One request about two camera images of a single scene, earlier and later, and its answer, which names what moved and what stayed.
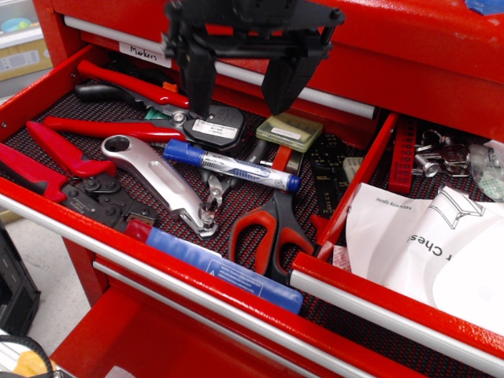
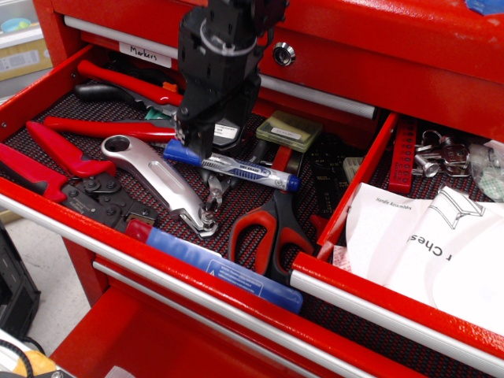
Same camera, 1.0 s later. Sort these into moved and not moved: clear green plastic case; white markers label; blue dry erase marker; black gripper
Moved: black gripper
Not moved: white markers label; clear green plastic case; blue dry erase marker
